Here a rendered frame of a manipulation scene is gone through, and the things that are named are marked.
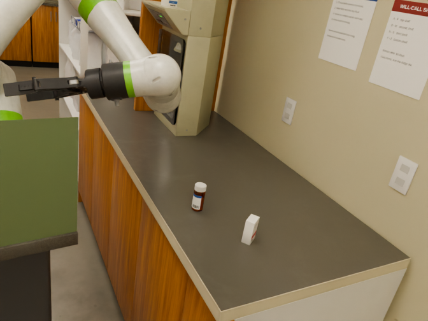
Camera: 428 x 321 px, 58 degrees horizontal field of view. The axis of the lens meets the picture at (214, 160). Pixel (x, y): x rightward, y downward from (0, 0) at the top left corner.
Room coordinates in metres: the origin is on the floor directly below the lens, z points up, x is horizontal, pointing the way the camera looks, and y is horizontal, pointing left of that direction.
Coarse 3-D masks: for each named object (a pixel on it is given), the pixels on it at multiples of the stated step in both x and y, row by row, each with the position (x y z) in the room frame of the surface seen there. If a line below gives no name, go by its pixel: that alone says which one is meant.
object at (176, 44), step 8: (168, 32) 1.90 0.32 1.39; (160, 40) 1.98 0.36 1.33; (168, 40) 1.89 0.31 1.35; (176, 40) 1.80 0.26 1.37; (184, 40) 1.74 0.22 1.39; (160, 48) 1.97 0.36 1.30; (168, 48) 1.88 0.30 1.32; (176, 48) 1.79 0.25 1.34; (184, 48) 1.74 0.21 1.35; (176, 56) 1.78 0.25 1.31; (176, 112) 1.74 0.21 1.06; (168, 120) 1.79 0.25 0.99
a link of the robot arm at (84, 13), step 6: (72, 0) 1.20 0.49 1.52; (78, 0) 1.18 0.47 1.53; (84, 0) 1.18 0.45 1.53; (90, 0) 1.17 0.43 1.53; (96, 0) 1.18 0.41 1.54; (102, 0) 1.18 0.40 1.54; (108, 0) 1.19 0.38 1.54; (114, 0) 1.21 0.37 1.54; (78, 6) 1.19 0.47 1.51; (84, 6) 1.17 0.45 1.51; (90, 6) 1.17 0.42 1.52; (78, 12) 1.20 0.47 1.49; (84, 12) 1.18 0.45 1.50; (84, 18) 1.19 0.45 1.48
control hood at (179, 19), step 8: (144, 0) 1.92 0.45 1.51; (152, 8) 1.85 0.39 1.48; (160, 8) 1.72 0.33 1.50; (168, 8) 1.68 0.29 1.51; (176, 8) 1.74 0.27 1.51; (168, 16) 1.70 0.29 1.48; (176, 16) 1.70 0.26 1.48; (184, 16) 1.72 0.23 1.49; (176, 24) 1.70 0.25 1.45; (184, 24) 1.72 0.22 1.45; (184, 32) 1.72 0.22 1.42
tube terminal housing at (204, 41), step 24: (192, 0) 1.73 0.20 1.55; (216, 0) 1.79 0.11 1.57; (192, 24) 1.74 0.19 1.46; (216, 24) 1.84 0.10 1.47; (192, 48) 1.75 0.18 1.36; (216, 48) 1.90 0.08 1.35; (192, 72) 1.76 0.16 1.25; (216, 72) 1.96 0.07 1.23; (192, 96) 1.76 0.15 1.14; (192, 120) 1.77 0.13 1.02
